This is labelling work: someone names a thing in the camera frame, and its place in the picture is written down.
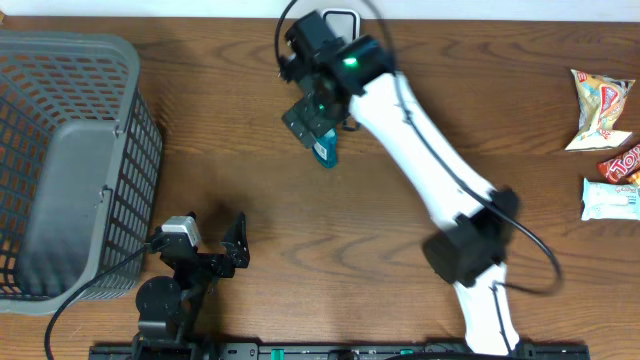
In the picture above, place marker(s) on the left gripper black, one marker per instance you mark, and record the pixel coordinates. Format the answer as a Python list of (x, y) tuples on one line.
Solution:
[(236, 256)]

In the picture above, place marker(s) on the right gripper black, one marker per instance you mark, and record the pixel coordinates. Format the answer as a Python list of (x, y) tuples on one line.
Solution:
[(316, 122)]

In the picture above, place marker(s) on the blue Listerine mouthwash bottle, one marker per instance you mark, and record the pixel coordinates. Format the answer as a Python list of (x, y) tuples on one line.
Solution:
[(325, 149)]

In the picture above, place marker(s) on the yellow snack chip bag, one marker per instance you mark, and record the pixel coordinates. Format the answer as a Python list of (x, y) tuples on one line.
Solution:
[(601, 102)]

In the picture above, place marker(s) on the mint green snack packet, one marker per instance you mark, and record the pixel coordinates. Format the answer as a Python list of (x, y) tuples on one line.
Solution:
[(609, 201)]

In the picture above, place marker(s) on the orange chocolate bar wrapper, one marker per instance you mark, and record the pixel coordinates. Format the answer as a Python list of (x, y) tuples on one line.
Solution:
[(619, 167)]

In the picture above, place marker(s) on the small orange snack packet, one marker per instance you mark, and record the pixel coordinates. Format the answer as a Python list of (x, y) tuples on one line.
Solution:
[(634, 178)]

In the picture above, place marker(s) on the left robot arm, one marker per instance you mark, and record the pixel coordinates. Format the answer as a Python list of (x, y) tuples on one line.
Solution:
[(168, 306)]

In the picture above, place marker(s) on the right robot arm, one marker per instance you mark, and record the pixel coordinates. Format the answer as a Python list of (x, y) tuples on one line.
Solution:
[(359, 80)]

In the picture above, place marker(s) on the white barcode scanner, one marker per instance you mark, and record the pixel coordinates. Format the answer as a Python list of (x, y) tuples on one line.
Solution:
[(344, 22)]

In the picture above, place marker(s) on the grey plastic basket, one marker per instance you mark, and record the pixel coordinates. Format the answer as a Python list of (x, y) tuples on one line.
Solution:
[(80, 157)]

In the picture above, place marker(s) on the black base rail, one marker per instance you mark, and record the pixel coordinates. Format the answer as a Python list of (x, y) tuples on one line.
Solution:
[(454, 349)]

